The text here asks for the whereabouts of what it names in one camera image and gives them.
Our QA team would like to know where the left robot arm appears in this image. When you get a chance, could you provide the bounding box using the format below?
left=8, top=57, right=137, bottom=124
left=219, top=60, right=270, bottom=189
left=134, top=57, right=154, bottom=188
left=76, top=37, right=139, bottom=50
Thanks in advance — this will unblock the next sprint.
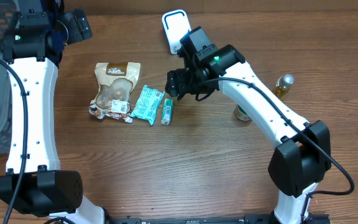
left=0, top=0, right=110, bottom=223

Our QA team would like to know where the teal snack packet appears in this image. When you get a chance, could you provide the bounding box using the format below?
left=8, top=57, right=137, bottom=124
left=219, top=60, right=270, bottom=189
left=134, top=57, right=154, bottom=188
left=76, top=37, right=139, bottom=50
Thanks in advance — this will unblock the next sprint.
left=131, top=85, right=165, bottom=126

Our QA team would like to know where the green white tissue pack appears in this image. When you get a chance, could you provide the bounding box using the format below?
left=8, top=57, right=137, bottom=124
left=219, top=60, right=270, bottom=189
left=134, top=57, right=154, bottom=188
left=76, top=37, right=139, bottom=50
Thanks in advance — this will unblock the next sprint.
left=161, top=98, right=173, bottom=125

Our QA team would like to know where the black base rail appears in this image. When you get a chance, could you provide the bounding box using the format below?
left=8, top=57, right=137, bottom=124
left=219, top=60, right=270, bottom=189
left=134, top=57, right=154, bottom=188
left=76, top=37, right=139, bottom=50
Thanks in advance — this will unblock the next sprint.
left=107, top=213, right=331, bottom=224

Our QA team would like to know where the yellow dish soap bottle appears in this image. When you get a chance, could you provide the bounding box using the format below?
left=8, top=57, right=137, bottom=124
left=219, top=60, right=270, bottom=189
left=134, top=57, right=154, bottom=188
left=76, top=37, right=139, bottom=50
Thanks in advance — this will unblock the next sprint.
left=272, top=74, right=295, bottom=100

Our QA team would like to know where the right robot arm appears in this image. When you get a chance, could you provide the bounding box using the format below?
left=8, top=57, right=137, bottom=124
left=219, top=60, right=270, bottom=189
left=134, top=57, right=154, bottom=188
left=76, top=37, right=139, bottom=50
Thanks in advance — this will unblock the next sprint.
left=165, top=27, right=331, bottom=223

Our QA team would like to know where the brown and white snack bag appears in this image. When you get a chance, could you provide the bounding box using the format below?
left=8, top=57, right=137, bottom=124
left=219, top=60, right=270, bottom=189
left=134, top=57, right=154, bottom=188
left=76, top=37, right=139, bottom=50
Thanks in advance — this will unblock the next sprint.
left=89, top=62, right=141, bottom=123

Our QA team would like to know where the white barcode scanner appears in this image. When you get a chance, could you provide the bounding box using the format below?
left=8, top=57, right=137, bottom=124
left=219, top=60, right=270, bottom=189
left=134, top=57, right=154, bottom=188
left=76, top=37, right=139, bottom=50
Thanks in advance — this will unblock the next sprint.
left=162, top=9, right=191, bottom=55

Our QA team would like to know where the green lid seasoning jar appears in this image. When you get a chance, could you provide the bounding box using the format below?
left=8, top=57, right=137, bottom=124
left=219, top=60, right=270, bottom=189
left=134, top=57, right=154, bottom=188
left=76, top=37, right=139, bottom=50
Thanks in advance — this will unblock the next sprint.
left=234, top=105, right=251, bottom=121

